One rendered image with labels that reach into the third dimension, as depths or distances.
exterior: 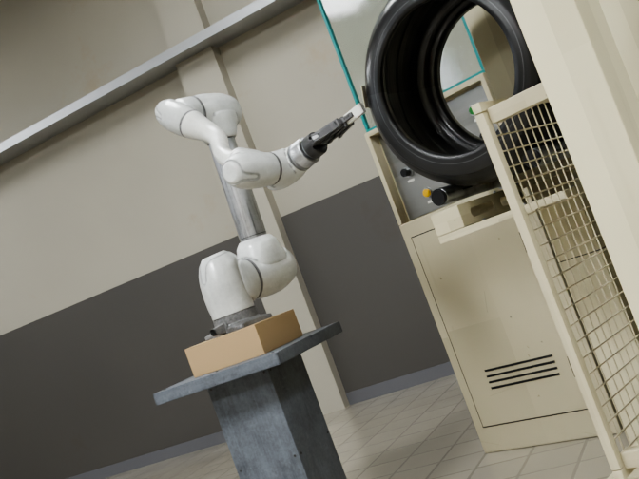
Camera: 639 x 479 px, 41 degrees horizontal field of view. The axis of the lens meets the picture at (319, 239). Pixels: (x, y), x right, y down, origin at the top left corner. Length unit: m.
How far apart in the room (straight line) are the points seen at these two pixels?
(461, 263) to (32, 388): 4.61
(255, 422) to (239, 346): 0.26
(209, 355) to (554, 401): 1.18
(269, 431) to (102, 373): 3.81
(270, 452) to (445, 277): 0.88
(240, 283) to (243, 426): 0.48
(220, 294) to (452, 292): 0.84
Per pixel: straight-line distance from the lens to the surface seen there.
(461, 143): 2.45
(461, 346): 3.16
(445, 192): 2.19
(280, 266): 3.03
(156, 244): 6.10
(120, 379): 6.48
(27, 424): 7.17
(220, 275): 2.89
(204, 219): 5.86
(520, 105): 1.51
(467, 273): 3.06
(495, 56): 2.50
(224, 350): 2.83
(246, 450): 2.92
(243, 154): 2.51
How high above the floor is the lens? 0.80
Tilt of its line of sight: 3 degrees up
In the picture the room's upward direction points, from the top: 20 degrees counter-clockwise
